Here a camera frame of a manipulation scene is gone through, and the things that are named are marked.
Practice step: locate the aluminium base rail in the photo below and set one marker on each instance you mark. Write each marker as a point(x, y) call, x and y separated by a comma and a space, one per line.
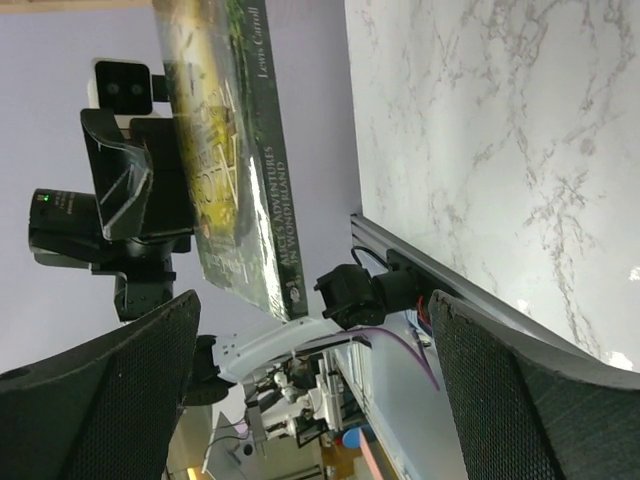
point(401, 255)

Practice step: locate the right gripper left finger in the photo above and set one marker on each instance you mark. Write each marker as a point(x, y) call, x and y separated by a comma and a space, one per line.
point(106, 409)

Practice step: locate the wooden two-tier shelf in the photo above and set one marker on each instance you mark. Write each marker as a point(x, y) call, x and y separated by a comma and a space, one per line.
point(47, 6)

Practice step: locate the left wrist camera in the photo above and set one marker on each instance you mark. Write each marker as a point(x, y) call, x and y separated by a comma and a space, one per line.
point(127, 87)

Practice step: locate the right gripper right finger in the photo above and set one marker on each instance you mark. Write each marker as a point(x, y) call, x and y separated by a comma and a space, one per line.
point(524, 409)

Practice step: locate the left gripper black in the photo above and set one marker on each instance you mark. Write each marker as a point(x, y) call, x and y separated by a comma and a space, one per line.
point(140, 192)

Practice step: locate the green Alice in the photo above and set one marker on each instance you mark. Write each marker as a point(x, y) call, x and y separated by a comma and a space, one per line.
point(218, 62)

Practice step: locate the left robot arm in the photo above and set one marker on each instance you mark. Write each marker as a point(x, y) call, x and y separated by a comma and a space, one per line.
point(238, 308)

